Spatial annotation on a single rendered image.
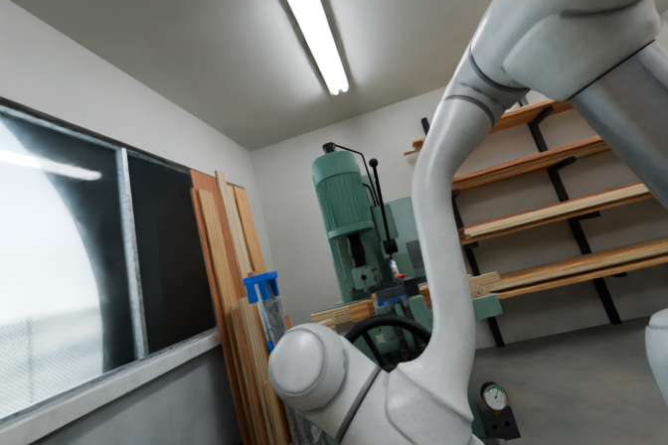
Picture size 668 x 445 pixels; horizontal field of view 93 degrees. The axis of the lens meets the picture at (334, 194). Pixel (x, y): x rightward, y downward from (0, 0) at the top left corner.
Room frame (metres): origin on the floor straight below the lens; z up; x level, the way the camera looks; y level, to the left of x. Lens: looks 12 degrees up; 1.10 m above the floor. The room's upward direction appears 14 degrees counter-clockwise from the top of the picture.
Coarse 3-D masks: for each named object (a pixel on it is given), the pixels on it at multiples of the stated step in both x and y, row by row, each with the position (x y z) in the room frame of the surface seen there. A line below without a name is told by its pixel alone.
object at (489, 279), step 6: (480, 276) 1.18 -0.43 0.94; (486, 276) 1.18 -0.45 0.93; (492, 276) 1.18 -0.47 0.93; (498, 276) 1.18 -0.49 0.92; (468, 282) 1.18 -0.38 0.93; (474, 282) 1.18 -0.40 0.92; (480, 282) 1.18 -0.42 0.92; (486, 282) 1.18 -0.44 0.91; (492, 282) 1.18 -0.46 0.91; (498, 282) 1.18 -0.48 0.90; (336, 312) 1.19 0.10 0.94; (342, 312) 1.19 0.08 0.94; (348, 312) 1.19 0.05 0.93; (336, 318) 1.19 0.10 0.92; (342, 318) 1.19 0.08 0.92; (348, 318) 1.19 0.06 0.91
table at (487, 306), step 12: (480, 300) 1.02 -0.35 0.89; (492, 300) 1.02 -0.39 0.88; (432, 312) 1.03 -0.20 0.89; (480, 312) 1.02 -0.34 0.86; (492, 312) 1.02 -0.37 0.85; (336, 324) 1.20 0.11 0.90; (348, 324) 1.14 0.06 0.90; (432, 324) 0.99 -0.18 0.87; (360, 336) 1.03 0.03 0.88; (372, 336) 1.03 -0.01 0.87; (408, 336) 0.93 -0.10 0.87; (360, 348) 1.03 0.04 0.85; (384, 348) 0.94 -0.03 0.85; (396, 348) 0.93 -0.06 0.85
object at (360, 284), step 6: (354, 270) 1.15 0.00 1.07; (360, 270) 1.15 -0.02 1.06; (366, 270) 1.14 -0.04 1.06; (372, 270) 1.16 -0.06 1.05; (354, 276) 1.15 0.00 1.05; (360, 276) 1.15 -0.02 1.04; (372, 276) 1.14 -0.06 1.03; (360, 282) 1.15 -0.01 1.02; (366, 282) 1.15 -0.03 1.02; (372, 282) 1.14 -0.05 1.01; (360, 288) 1.15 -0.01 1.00; (366, 288) 1.19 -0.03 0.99
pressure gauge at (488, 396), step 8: (488, 384) 0.97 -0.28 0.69; (496, 384) 0.96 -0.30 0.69; (480, 392) 0.99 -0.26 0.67; (488, 392) 0.96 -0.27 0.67; (496, 392) 0.96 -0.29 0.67; (504, 392) 0.96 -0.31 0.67; (488, 400) 0.96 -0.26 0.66; (496, 400) 0.96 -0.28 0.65; (504, 400) 0.96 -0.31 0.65; (496, 408) 0.96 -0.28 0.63
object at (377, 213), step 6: (372, 210) 1.36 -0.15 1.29; (378, 210) 1.36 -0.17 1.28; (390, 210) 1.36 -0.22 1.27; (378, 216) 1.36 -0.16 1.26; (390, 216) 1.36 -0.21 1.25; (378, 222) 1.36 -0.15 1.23; (390, 222) 1.36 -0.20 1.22; (378, 228) 1.36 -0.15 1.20; (384, 228) 1.36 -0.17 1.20; (390, 228) 1.36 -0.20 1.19; (396, 228) 1.36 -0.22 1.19; (384, 234) 1.36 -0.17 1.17; (390, 234) 1.36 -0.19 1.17; (396, 234) 1.36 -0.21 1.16
